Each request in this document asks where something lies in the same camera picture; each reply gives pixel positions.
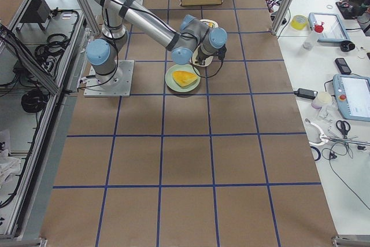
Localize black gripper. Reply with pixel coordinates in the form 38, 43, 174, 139
196, 47, 216, 66

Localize white toaster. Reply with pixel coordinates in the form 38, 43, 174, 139
191, 19, 219, 68

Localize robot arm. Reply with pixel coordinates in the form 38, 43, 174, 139
87, 0, 228, 88

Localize green plate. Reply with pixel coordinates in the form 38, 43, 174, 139
165, 65, 201, 93

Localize bread slice on plate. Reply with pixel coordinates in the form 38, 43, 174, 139
172, 71, 198, 87

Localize yellow tape roll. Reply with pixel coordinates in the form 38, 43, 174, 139
290, 14, 308, 30

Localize black power adapter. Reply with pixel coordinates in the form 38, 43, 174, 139
294, 88, 318, 99

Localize clear bottle red cap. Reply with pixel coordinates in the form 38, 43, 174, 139
302, 22, 324, 50

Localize white paper cup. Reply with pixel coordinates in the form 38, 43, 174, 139
311, 91, 332, 109

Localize black scissors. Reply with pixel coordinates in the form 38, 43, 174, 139
335, 120, 351, 139

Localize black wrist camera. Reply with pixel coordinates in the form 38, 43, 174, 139
216, 45, 227, 61

